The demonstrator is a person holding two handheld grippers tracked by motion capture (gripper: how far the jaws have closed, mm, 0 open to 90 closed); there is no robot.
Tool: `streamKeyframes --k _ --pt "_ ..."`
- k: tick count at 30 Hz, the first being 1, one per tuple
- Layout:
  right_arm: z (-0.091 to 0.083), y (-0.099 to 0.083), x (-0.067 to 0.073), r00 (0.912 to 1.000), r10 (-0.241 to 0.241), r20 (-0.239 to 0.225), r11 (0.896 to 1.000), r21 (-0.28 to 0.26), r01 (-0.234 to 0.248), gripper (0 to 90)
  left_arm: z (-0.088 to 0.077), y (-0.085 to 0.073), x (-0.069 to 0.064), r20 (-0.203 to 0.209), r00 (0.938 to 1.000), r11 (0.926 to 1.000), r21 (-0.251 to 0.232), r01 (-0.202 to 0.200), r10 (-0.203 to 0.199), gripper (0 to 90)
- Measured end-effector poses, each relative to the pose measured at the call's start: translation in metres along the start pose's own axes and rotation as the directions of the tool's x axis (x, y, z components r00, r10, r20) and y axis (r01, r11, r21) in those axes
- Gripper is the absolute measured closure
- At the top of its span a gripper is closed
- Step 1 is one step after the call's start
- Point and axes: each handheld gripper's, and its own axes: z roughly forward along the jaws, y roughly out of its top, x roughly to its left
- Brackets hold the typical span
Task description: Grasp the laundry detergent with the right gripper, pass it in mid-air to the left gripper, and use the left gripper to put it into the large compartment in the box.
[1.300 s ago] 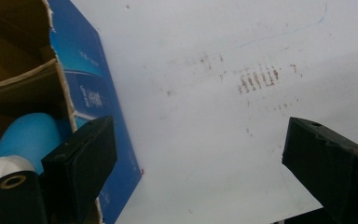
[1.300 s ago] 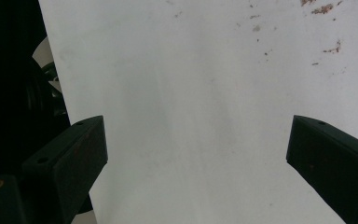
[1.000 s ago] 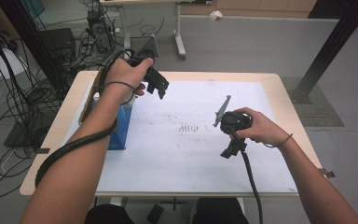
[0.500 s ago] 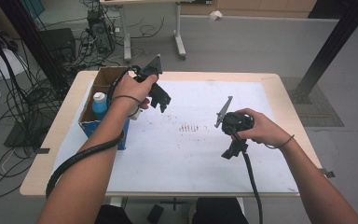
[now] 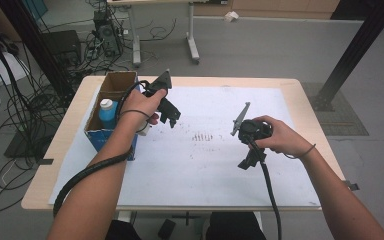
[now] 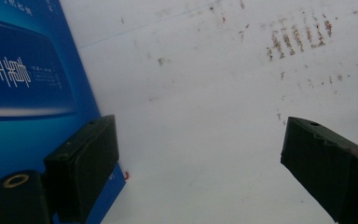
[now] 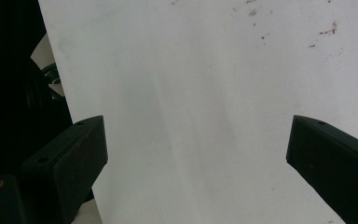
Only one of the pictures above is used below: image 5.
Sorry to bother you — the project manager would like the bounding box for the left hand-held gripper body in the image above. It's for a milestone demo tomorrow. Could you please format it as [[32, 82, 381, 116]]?
[[142, 68, 182, 120]]

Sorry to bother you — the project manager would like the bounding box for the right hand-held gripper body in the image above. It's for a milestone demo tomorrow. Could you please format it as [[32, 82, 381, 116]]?
[[230, 101, 274, 158]]

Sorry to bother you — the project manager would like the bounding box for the blue cardboard box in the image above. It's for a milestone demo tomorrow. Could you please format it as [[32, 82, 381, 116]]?
[[83, 70, 141, 162]]

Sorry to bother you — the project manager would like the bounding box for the blue bottle with white cap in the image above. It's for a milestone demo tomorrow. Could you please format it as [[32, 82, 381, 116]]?
[[98, 98, 119, 131]]

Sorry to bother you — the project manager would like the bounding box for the person's left hand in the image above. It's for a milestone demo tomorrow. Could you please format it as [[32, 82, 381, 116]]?
[[119, 88, 169, 126]]

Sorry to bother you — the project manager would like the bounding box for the person's right hand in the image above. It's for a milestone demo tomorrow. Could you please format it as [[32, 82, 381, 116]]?
[[249, 114, 314, 158]]

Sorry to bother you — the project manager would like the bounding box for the black left wrist band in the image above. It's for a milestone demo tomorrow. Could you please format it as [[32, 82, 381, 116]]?
[[118, 108, 152, 121]]

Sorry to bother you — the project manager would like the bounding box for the black wrist band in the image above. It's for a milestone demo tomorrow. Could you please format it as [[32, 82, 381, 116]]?
[[118, 108, 152, 121], [282, 143, 317, 160]]

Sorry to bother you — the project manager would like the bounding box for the black right wrist band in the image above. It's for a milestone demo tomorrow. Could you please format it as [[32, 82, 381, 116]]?
[[282, 143, 317, 160]]

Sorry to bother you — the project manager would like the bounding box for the white table mat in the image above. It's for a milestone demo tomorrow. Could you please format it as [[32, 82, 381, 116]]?
[[48, 85, 322, 209]]

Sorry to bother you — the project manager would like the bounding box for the person's right leg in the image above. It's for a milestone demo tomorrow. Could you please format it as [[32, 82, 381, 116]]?
[[205, 211, 268, 240]]

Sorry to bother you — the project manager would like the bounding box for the person's leg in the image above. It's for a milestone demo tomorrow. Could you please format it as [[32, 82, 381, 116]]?
[[205, 211, 268, 240], [104, 219, 142, 240]]

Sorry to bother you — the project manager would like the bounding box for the black computer tower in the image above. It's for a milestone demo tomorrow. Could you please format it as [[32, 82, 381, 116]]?
[[93, 9, 123, 57]]

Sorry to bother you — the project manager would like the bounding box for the dark floor mat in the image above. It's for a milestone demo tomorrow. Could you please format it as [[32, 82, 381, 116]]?
[[301, 82, 370, 137]]

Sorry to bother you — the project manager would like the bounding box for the crumpled white paper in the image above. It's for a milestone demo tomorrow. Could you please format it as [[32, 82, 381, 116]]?
[[223, 10, 241, 24]]

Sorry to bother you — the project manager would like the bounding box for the black foot pedal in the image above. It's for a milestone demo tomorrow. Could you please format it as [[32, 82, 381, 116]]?
[[157, 218, 177, 240]]

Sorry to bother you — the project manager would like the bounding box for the black box cabinet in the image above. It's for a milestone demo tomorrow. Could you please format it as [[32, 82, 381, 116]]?
[[41, 29, 82, 67]]

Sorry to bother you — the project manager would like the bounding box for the person's left leg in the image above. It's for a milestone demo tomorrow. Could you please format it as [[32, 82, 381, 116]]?
[[104, 219, 142, 240]]

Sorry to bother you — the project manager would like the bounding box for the wooden cabinet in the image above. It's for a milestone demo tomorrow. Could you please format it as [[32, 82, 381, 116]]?
[[193, 0, 342, 20]]

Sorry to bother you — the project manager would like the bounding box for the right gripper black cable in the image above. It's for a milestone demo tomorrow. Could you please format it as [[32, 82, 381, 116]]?
[[246, 136, 284, 240]]

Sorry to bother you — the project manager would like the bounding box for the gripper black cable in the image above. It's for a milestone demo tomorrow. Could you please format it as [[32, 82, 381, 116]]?
[[246, 136, 284, 240], [52, 79, 152, 218]]

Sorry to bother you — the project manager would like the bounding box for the white desk frame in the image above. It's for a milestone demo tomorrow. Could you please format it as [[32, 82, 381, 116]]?
[[106, 0, 214, 67]]

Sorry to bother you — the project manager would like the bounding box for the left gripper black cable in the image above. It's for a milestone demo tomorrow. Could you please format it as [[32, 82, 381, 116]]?
[[52, 79, 152, 218]]

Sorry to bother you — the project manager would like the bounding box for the black metal post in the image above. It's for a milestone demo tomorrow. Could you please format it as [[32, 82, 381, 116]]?
[[0, 0, 75, 98], [312, 0, 384, 112]]

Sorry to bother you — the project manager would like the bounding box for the bundle of black floor cables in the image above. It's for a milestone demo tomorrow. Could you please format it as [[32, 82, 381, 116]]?
[[0, 0, 68, 215]]

